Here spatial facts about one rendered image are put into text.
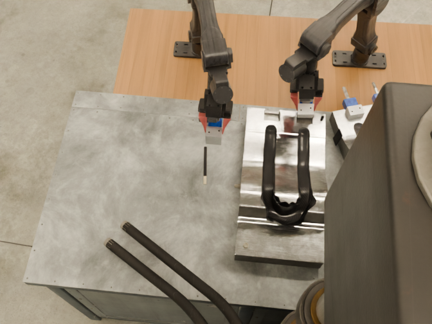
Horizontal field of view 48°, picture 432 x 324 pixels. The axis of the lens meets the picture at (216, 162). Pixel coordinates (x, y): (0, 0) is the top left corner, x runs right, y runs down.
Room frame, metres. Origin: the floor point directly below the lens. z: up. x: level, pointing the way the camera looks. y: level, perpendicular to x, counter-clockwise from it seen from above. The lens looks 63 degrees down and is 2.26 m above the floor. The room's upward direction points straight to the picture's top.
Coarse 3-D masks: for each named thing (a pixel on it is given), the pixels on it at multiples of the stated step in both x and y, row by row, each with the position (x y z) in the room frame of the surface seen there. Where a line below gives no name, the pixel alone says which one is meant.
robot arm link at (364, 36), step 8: (368, 8) 1.08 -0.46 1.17; (360, 16) 1.11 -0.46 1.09; (368, 16) 1.08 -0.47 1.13; (360, 24) 1.12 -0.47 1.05; (368, 24) 1.10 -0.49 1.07; (360, 32) 1.13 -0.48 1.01; (368, 32) 1.12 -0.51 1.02; (352, 40) 1.16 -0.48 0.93; (360, 40) 1.13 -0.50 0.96; (368, 40) 1.12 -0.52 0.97; (376, 40) 1.15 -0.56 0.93; (360, 48) 1.13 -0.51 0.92; (368, 48) 1.13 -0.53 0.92
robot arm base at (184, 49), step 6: (180, 42) 1.25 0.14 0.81; (186, 42) 1.25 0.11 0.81; (174, 48) 1.23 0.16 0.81; (180, 48) 1.23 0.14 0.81; (186, 48) 1.23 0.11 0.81; (192, 48) 1.21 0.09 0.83; (198, 48) 1.19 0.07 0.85; (174, 54) 1.20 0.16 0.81; (180, 54) 1.20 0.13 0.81; (186, 54) 1.20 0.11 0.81; (192, 54) 1.20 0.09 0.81; (198, 54) 1.19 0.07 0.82
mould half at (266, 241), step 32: (256, 128) 0.82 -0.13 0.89; (288, 128) 0.82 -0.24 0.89; (320, 128) 0.82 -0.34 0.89; (256, 160) 0.71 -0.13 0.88; (288, 160) 0.71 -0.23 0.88; (320, 160) 0.71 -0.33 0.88; (256, 192) 0.58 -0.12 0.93; (288, 192) 0.58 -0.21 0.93; (320, 192) 0.58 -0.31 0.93; (256, 224) 0.50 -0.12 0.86; (320, 224) 0.50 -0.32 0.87; (256, 256) 0.40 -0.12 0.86; (288, 256) 0.40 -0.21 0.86; (320, 256) 0.40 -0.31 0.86
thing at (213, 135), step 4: (220, 120) 0.82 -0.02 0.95; (208, 124) 0.80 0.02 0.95; (212, 124) 0.80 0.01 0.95; (216, 124) 0.80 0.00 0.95; (220, 124) 0.80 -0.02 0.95; (208, 128) 0.78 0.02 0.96; (212, 128) 0.78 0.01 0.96; (216, 128) 0.78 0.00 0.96; (220, 128) 0.78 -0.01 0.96; (208, 132) 0.77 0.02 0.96; (212, 132) 0.77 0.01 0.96; (216, 132) 0.77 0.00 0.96; (220, 132) 0.77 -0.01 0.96; (208, 136) 0.75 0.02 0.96; (212, 136) 0.75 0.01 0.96; (216, 136) 0.75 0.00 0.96; (220, 136) 0.75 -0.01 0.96; (208, 140) 0.75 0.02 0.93; (212, 140) 0.75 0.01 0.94; (216, 140) 0.75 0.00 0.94; (220, 140) 0.75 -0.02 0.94; (212, 144) 0.75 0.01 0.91; (216, 144) 0.75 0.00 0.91; (220, 144) 0.75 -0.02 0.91
